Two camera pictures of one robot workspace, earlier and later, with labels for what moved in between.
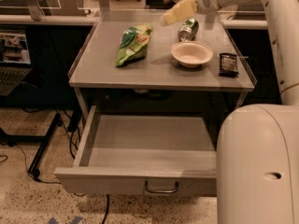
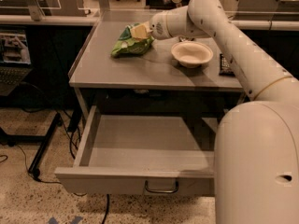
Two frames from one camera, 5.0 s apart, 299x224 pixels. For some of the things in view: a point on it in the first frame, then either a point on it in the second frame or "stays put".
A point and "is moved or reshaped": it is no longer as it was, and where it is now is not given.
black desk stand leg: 24,139 stays put
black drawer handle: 161,191 stays put
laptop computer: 15,63 stays put
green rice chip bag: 134,44 is moved or reshaped
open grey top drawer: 143,155 stays put
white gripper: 202,0 to 158,26
